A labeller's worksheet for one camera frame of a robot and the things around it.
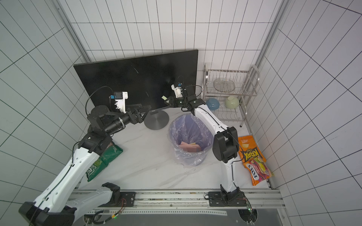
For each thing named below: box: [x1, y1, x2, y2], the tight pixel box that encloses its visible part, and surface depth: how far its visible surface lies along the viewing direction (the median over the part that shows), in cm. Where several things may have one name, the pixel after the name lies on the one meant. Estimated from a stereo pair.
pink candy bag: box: [242, 156, 275, 186], surface depth 82 cm
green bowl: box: [224, 96, 240, 109], surface depth 109 cm
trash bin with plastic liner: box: [168, 113, 214, 167], surface depth 78 cm
